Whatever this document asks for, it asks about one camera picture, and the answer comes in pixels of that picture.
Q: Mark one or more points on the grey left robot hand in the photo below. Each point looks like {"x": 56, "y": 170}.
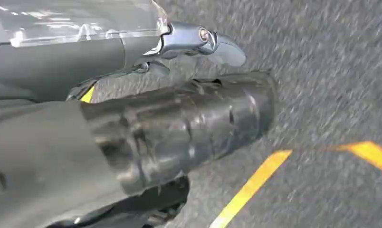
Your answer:
{"x": 165, "y": 132}

